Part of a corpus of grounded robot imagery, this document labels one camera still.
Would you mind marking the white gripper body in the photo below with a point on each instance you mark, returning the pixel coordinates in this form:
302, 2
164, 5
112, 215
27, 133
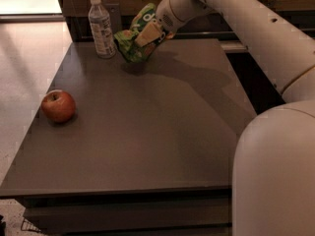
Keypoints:
166, 16

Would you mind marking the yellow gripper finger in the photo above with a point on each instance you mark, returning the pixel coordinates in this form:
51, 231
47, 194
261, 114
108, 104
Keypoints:
151, 32

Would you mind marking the green rice chip bag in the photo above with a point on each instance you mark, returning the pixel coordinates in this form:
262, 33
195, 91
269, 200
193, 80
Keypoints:
125, 39

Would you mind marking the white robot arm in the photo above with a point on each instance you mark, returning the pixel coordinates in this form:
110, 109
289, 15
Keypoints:
273, 175

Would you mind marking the clear plastic water bottle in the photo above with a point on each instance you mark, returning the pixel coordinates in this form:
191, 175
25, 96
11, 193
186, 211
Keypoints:
100, 24

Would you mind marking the red apple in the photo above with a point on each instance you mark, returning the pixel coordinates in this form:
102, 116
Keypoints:
58, 106

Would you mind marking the grey metal bracket left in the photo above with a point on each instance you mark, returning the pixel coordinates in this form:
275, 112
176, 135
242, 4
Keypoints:
115, 16

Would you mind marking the metal wall rail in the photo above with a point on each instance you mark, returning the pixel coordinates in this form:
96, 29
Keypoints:
221, 36

